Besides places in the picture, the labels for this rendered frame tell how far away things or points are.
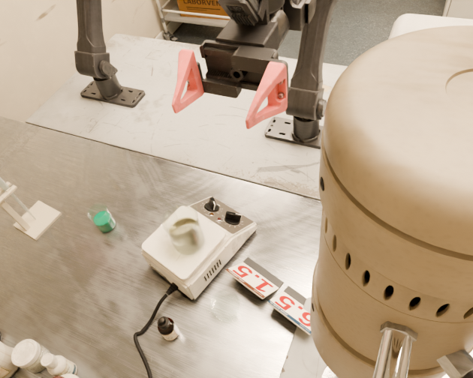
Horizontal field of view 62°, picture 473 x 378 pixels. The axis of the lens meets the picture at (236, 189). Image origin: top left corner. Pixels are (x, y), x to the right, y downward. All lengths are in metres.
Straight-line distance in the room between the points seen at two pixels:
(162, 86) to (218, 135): 0.29
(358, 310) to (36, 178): 1.00
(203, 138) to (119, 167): 0.22
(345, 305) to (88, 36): 1.04
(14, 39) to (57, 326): 1.70
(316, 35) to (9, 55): 1.72
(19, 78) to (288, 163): 1.69
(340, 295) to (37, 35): 2.28
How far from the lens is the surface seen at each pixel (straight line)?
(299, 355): 0.72
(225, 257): 0.77
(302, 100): 0.88
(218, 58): 0.54
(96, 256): 0.90
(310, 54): 0.87
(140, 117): 1.15
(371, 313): 0.20
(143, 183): 0.98
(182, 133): 1.06
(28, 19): 2.37
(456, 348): 0.23
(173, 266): 0.72
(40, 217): 1.02
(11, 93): 2.32
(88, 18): 1.16
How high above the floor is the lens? 1.61
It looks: 51 degrees down
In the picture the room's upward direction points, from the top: 11 degrees counter-clockwise
